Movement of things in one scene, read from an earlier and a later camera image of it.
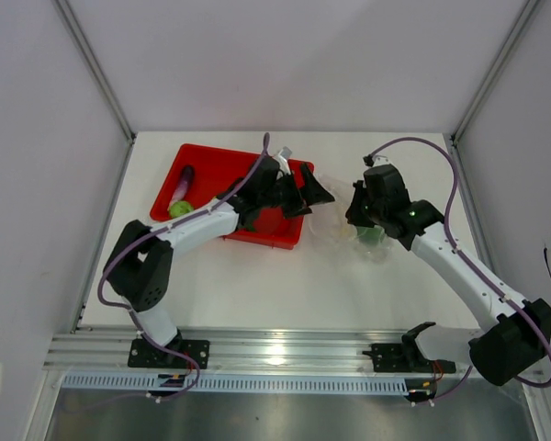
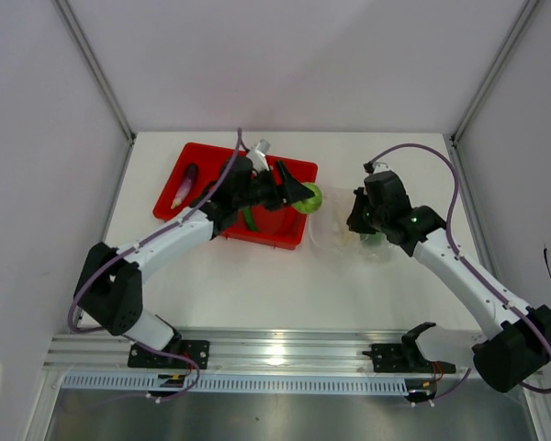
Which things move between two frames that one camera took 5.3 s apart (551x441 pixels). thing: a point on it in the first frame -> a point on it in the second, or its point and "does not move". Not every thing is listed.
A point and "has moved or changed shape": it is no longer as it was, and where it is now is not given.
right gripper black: (353, 214) does not move
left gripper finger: (314, 191) -> (293, 190)
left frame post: (96, 69) does not move
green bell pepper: (371, 236) does not move
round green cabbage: (179, 208) has moved or changed shape
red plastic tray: (214, 172) does not move
